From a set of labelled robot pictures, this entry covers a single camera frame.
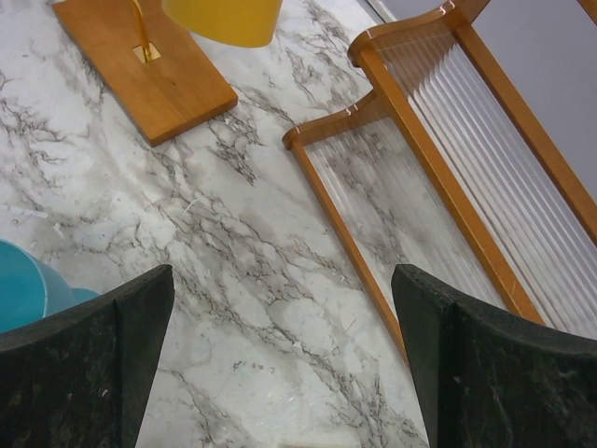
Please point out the wooden shelf rack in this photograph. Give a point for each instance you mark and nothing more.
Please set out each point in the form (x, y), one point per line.
(444, 166)

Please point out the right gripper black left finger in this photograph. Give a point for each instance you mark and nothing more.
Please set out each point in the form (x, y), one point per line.
(82, 377)

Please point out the blue plastic goblet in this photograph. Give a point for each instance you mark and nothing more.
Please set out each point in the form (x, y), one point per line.
(31, 290)

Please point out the wooden base of glass rack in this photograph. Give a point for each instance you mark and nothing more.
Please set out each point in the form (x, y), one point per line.
(171, 95)

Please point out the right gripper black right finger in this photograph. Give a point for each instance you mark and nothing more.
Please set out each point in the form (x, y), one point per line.
(487, 378)

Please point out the yellow plastic goblet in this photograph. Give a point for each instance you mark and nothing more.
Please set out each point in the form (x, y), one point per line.
(238, 23)

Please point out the gold wire glass rack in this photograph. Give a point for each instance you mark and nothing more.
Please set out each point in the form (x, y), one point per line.
(146, 51)

